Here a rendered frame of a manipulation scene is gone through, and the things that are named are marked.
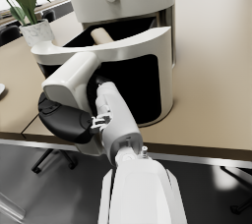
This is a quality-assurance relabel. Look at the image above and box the beige chicken roll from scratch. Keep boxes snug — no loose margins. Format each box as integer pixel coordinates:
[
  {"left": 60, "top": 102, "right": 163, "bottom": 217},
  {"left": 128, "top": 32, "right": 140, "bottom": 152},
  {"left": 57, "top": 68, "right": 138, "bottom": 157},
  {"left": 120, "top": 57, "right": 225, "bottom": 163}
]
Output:
[{"left": 90, "top": 27, "right": 115, "bottom": 45}]

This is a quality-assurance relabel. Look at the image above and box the pale air fryer drawer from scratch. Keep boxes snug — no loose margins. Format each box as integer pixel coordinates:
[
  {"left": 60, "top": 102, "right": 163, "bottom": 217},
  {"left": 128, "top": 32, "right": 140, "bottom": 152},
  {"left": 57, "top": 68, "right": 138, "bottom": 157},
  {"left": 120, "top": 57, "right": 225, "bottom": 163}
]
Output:
[{"left": 31, "top": 26, "right": 175, "bottom": 129}]

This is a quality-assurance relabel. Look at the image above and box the black chair wheel base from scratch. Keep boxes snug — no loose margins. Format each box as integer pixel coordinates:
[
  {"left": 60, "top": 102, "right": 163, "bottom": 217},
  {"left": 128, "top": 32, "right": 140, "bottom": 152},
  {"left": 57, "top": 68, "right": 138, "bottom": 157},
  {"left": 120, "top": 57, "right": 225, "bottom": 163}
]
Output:
[
  {"left": 219, "top": 165, "right": 252, "bottom": 216},
  {"left": 31, "top": 147, "right": 79, "bottom": 175}
]

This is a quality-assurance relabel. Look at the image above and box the black office chair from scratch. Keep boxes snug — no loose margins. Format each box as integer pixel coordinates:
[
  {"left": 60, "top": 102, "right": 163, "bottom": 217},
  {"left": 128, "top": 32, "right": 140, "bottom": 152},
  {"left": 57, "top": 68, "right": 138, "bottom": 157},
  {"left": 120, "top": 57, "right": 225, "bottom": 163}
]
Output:
[
  {"left": 0, "top": 25, "right": 22, "bottom": 47},
  {"left": 41, "top": 9, "right": 57, "bottom": 24}
]

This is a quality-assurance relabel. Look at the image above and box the potted plant in marbled pot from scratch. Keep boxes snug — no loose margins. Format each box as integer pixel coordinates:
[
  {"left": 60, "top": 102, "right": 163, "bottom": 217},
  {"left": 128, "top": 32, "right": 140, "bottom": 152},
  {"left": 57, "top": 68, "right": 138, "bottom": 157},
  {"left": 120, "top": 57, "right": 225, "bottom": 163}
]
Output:
[{"left": 0, "top": 0, "right": 55, "bottom": 48}]

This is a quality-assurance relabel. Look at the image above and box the wooden background table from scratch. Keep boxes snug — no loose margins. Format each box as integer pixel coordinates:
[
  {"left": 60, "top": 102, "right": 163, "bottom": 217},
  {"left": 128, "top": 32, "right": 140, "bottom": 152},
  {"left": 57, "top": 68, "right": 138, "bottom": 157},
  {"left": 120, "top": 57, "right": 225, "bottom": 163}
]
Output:
[{"left": 0, "top": 0, "right": 72, "bottom": 27}]

